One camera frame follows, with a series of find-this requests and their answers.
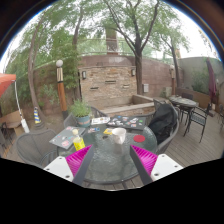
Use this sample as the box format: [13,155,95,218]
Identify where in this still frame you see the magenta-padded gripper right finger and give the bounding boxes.
[129,144,184,186]

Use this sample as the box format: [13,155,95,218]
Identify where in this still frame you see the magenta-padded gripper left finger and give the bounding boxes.
[43,144,96,187]

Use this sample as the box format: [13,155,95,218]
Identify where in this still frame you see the yellow-labelled clear drink bottle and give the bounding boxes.
[72,128,87,152]

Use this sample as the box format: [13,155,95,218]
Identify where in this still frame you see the flat round red coaster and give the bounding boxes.
[133,134,147,144]

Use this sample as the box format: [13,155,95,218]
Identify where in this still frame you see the grey laptop with stickers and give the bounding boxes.
[49,125,87,150]

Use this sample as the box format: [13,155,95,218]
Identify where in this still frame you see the small blue sticker card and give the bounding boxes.
[87,126,101,134]

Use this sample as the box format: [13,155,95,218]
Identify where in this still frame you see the white ceramic mug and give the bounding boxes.
[111,127,128,145]

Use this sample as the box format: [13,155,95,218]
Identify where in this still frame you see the black laptop with stickers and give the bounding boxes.
[105,114,148,131]

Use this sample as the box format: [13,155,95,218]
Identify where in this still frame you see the black jacket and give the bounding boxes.
[148,103,178,145]

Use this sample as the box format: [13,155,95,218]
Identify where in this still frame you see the white printed sticker sheet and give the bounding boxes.
[90,116,111,126]

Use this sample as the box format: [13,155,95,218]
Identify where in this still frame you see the potted green plant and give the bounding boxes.
[68,98,93,128]

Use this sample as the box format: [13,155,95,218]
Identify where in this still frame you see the dark mesh garden chair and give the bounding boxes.
[152,98,168,113]

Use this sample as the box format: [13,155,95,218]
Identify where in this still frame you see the blue-yellow striped cone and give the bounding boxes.
[33,106,42,125]

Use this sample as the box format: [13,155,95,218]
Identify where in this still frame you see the black metal patio chair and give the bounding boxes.
[183,103,213,144]

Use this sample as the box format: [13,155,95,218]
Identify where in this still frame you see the tall forked tree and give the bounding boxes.
[99,0,164,96]

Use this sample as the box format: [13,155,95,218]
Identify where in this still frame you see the curved-trunk tree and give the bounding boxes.
[19,9,81,129]

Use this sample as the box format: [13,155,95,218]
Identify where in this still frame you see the closed maroon patio umbrella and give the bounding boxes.
[205,57,218,111]

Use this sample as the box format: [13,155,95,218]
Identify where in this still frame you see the orange canopy with white pole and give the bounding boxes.
[0,73,31,134]

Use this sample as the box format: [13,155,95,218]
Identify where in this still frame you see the wooden globe lamp post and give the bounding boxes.
[55,59,70,120]

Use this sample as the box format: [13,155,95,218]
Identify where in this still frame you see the slim wooden lamp post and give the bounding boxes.
[169,64,177,96]

